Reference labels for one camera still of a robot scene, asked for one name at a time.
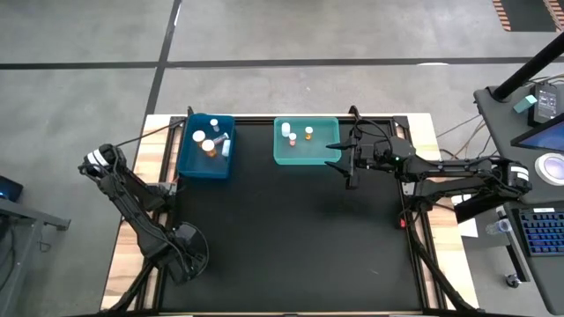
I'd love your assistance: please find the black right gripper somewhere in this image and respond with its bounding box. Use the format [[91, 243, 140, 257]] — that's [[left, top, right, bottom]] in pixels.
[[324, 131, 393, 189]]

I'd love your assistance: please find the teal plastic bin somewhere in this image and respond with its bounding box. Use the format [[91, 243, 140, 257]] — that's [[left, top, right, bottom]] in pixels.
[[272, 116, 343, 166]]

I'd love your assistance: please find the dark blue plastic bin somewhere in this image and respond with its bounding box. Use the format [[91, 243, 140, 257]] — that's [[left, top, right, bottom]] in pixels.
[[175, 113, 237, 181]]

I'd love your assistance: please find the white paper sheet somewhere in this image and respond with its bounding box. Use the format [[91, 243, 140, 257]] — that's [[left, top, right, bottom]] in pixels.
[[453, 193, 479, 239]]

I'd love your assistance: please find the black desk crossbar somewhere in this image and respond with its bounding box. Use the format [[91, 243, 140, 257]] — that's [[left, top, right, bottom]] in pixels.
[[453, 193, 522, 224]]

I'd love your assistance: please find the grey side desk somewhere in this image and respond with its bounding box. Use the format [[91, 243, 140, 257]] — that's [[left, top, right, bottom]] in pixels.
[[473, 85, 564, 204]]

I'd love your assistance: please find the grey metal desk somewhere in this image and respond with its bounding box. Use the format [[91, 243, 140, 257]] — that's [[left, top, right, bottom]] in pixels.
[[0, 197, 71, 305]]

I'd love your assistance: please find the clear plastic water bottle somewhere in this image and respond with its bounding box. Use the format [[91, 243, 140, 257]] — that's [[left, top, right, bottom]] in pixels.
[[484, 218, 514, 236]]

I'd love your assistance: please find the blue-lit laptop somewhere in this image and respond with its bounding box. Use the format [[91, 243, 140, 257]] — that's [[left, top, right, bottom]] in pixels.
[[0, 175, 25, 203]]

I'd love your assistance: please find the small teal box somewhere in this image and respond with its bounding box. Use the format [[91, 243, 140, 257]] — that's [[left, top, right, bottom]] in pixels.
[[513, 94, 539, 114]]

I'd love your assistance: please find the blue-screen desk monitor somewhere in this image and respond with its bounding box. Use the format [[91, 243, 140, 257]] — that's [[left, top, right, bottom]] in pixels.
[[510, 114, 564, 153]]

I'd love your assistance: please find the black monitor pole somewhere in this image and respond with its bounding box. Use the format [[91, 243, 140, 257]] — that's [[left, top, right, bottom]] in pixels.
[[492, 33, 564, 101]]

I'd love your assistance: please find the white tape roll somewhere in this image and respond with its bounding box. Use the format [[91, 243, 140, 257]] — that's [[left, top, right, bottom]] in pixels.
[[534, 152, 564, 187]]

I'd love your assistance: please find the black electronic device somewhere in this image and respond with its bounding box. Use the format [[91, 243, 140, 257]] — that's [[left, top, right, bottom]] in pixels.
[[528, 82, 564, 127]]

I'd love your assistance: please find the blue-lit keyboard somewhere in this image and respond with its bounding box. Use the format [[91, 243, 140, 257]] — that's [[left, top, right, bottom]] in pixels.
[[518, 206, 564, 257]]

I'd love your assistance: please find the black orange-edged floor mat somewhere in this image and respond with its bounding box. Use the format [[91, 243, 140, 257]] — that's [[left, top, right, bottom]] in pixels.
[[491, 0, 564, 33]]

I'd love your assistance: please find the grey keyboard desk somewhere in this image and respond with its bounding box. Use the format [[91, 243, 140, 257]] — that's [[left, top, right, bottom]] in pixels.
[[504, 200, 564, 316]]

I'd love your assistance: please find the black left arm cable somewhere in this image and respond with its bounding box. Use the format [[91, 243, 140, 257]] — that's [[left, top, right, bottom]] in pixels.
[[175, 222, 211, 275]]

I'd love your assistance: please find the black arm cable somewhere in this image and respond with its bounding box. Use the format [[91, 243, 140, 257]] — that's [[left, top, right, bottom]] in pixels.
[[353, 117, 394, 149], [175, 222, 211, 275]]

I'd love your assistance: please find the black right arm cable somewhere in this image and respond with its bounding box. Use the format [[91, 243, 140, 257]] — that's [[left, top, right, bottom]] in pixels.
[[353, 117, 394, 149]]

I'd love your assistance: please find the thin black cord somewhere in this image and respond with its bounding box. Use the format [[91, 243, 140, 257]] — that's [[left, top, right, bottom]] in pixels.
[[116, 122, 184, 147]]

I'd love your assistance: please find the floor cable bundle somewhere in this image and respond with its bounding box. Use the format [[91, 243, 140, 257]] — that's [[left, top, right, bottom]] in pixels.
[[435, 113, 495, 162]]

